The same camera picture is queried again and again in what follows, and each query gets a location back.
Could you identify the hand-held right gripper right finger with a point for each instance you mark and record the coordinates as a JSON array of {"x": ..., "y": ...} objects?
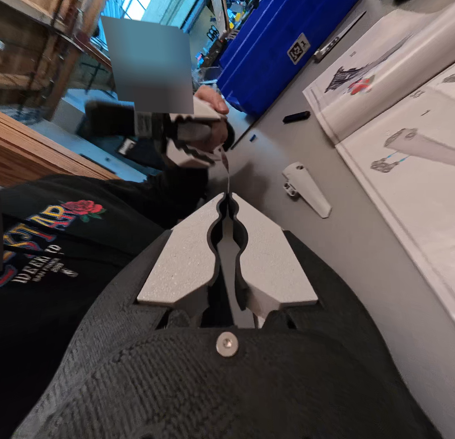
[{"x": 277, "y": 268}]

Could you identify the blue storage bin with tag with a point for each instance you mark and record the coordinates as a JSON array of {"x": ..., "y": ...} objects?
[{"x": 266, "y": 54}]

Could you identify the grey wedge toy panel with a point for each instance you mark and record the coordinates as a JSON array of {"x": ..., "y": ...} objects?
[{"x": 305, "y": 186}]

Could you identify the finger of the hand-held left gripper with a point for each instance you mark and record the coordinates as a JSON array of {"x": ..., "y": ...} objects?
[
  {"x": 192, "y": 158},
  {"x": 199, "y": 131}
]

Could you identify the wooden table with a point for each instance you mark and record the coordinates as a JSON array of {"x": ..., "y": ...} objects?
[{"x": 35, "y": 151}]

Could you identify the person's left hand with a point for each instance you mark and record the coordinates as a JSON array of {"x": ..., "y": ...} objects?
[{"x": 213, "y": 97}]

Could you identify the clear toy sticker sheet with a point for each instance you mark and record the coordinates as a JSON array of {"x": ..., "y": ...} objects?
[{"x": 226, "y": 165}]

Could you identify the toy instruction booklet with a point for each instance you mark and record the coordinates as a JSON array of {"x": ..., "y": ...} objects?
[{"x": 408, "y": 197}]

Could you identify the person's left forearm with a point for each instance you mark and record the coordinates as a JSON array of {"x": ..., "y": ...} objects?
[{"x": 177, "y": 197}]

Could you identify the black toy axle rod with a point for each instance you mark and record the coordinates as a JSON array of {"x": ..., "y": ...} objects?
[{"x": 245, "y": 135}]

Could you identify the grey desk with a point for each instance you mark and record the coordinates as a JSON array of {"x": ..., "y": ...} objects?
[{"x": 320, "y": 254}]

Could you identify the small black toy beam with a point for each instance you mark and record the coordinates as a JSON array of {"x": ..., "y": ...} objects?
[{"x": 296, "y": 117}]

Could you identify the grey tapered toy piece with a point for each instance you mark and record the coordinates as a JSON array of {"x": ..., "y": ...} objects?
[{"x": 325, "y": 51}]

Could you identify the white board on stand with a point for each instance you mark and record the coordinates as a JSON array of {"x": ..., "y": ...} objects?
[{"x": 217, "y": 8}]

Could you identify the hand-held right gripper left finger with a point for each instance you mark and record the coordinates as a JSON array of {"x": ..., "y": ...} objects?
[{"x": 177, "y": 268}]

